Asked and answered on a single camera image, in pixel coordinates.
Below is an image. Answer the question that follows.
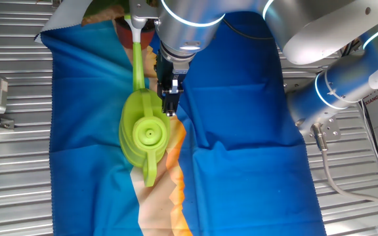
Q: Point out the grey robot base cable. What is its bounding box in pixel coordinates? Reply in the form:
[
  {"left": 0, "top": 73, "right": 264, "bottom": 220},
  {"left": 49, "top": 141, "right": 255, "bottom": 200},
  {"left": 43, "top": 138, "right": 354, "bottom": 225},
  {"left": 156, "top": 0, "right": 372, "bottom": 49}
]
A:
[{"left": 310, "top": 123, "right": 378, "bottom": 216}]

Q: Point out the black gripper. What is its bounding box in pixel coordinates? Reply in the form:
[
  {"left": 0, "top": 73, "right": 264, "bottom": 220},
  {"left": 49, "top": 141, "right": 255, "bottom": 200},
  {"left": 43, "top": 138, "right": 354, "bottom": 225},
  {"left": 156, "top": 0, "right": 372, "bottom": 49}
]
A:
[{"left": 155, "top": 52, "right": 190, "bottom": 117}]

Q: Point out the green plastic watering can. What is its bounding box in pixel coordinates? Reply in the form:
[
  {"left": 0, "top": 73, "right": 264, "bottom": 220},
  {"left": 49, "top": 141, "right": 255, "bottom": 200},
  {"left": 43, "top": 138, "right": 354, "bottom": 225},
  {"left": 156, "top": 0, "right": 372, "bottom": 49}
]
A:
[{"left": 119, "top": 14, "right": 172, "bottom": 188}]

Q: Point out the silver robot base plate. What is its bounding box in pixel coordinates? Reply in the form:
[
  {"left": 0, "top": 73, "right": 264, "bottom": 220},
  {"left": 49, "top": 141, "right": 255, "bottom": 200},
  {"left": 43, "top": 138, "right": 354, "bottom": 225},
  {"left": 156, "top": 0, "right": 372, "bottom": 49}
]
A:
[{"left": 295, "top": 114, "right": 341, "bottom": 144}]

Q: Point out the potted anthurium plant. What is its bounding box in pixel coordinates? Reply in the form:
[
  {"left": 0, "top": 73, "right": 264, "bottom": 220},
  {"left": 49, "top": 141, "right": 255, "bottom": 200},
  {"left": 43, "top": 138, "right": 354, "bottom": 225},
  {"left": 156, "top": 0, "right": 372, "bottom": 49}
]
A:
[{"left": 81, "top": 0, "right": 159, "bottom": 50}]

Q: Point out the white cable tie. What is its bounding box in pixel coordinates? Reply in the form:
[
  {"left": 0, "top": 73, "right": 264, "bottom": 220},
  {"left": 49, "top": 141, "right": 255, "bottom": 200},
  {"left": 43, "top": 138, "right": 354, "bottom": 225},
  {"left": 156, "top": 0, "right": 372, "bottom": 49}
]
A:
[{"left": 324, "top": 70, "right": 354, "bottom": 103}]

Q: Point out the blue printed cloth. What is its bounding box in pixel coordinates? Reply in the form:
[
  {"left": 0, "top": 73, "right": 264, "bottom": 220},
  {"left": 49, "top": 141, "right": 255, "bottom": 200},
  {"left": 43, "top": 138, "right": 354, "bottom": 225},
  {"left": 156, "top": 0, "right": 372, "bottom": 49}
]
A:
[{"left": 33, "top": 0, "right": 327, "bottom": 236}]

